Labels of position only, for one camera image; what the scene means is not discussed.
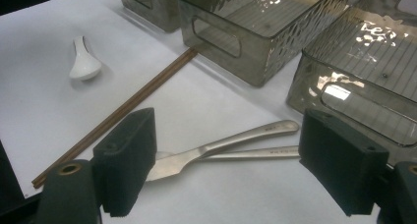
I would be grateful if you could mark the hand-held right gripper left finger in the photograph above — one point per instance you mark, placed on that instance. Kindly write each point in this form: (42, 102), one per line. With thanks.
(124, 161)

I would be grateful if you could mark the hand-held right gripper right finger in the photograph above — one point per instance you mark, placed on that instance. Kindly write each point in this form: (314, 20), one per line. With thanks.
(341, 161)

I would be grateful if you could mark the metal fork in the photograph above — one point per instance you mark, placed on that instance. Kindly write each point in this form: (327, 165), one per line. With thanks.
(262, 153)

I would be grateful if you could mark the white ceramic spoon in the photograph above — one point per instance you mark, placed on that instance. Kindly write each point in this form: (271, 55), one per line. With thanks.
(85, 67)

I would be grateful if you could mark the smoky clear plastic bin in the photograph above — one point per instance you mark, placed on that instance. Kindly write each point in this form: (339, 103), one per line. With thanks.
(255, 67)
(367, 70)
(160, 17)

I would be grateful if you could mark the metal table knife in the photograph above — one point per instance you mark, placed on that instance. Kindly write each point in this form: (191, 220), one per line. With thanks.
(170, 166)

